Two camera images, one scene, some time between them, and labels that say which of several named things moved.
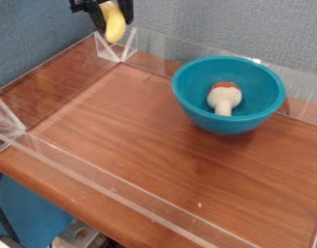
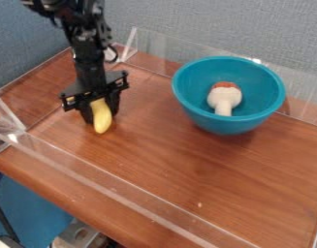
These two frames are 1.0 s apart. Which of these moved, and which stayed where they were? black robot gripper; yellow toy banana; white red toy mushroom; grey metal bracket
Moved: yellow toy banana; black robot gripper
Stayed: white red toy mushroom; grey metal bracket
